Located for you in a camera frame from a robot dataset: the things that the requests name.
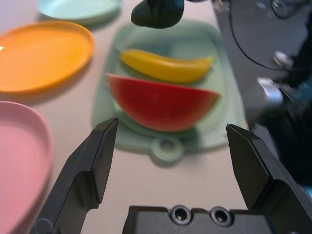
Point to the dark green toy avocado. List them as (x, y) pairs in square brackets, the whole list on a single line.
[(156, 14)]

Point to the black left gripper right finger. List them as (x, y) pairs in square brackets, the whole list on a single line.
[(268, 180)]

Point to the mint green round plate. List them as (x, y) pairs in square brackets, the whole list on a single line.
[(78, 9)]

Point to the pink round plate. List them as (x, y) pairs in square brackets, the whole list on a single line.
[(19, 158)]

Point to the toy watermelon slice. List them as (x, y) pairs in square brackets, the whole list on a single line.
[(158, 104)]

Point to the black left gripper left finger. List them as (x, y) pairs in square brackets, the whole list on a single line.
[(80, 175)]

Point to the yellow round plate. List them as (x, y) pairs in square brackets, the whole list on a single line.
[(41, 56)]

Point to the yellow toy banana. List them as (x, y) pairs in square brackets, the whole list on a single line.
[(165, 68)]

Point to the green silicone placemat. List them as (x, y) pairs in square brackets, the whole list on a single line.
[(175, 41)]

